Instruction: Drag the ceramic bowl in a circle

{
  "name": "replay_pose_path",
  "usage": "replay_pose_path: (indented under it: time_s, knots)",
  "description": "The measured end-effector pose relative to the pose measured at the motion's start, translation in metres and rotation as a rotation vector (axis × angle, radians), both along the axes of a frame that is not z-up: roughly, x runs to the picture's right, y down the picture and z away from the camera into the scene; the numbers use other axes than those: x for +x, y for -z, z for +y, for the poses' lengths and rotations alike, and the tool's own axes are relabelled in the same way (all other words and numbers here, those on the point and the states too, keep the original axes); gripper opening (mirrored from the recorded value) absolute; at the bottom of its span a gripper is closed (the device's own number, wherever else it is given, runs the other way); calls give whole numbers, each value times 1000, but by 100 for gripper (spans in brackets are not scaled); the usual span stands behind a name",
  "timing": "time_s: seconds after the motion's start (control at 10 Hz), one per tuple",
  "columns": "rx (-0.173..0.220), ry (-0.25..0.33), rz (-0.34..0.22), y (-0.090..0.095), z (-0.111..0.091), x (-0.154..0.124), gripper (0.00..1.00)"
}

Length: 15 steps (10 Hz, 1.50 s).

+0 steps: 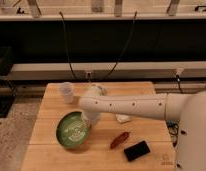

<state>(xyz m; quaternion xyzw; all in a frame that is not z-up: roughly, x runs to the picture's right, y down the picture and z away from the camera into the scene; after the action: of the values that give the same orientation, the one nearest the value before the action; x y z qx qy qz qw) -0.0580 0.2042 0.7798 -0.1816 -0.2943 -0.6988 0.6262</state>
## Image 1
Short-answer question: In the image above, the white wall outlet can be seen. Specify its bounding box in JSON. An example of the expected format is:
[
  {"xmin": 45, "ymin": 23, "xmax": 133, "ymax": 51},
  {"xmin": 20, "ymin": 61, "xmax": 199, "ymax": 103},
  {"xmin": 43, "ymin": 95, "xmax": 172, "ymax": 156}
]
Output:
[{"xmin": 84, "ymin": 70, "xmax": 93, "ymax": 80}]

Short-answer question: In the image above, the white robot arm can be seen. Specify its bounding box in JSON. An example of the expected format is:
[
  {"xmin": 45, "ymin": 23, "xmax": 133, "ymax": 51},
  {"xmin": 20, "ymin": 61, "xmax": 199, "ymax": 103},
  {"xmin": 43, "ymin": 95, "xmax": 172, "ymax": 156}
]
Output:
[{"xmin": 79, "ymin": 85, "xmax": 206, "ymax": 171}]

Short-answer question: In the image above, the left black cable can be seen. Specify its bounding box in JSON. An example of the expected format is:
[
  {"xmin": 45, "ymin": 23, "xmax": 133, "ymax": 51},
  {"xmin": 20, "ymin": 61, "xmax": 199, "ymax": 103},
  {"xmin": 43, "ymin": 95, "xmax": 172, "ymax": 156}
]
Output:
[{"xmin": 58, "ymin": 11, "xmax": 78, "ymax": 81}]

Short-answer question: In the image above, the white crumpled cloth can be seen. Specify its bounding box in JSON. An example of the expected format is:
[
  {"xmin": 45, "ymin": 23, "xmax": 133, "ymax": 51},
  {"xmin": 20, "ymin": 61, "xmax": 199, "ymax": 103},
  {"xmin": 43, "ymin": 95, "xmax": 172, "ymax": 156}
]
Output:
[{"xmin": 116, "ymin": 114, "xmax": 132, "ymax": 124}]

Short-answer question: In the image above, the black rectangular block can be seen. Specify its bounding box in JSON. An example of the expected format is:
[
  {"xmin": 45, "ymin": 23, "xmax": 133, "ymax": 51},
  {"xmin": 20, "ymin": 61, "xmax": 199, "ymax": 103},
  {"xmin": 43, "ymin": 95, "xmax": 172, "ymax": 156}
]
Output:
[{"xmin": 124, "ymin": 141, "xmax": 150, "ymax": 162}]

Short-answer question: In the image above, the brown sausage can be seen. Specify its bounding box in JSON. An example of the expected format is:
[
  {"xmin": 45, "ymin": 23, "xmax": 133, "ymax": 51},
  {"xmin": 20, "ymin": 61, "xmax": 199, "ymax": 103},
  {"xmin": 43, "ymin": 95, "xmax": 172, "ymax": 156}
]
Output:
[{"xmin": 110, "ymin": 132, "xmax": 130, "ymax": 149}]

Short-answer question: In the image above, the black plug cable right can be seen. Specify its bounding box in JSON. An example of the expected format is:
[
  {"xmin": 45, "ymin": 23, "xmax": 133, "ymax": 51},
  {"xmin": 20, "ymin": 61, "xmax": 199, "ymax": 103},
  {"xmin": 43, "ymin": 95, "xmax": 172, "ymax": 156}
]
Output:
[{"xmin": 173, "ymin": 67, "xmax": 185, "ymax": 95}]

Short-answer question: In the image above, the clear plastic cup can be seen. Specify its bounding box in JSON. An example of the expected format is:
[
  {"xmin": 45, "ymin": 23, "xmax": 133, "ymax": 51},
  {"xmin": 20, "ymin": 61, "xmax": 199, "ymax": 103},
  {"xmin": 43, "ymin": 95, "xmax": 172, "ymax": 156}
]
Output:
[{"xmin": 58, "ymin": 82, "xmax": 74, "ymax": 104}]

